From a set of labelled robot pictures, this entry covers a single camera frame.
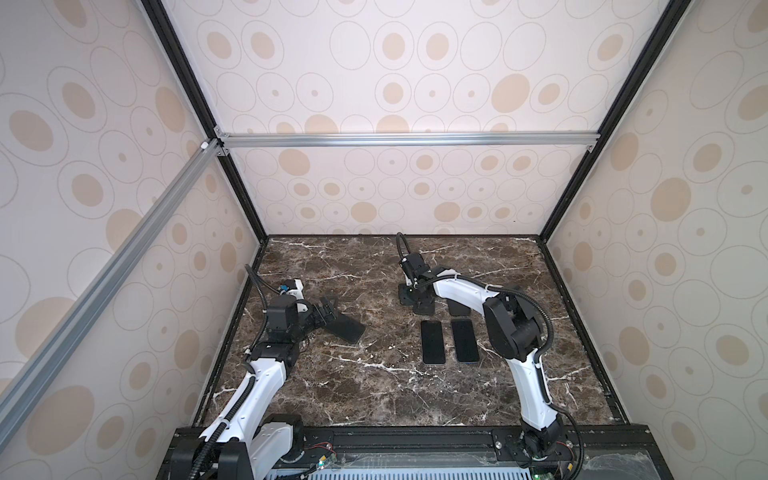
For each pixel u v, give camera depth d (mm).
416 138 891
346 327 965
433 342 921
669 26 694
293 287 741
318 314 733
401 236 873
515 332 563
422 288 748
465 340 864
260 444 537
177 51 728
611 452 732
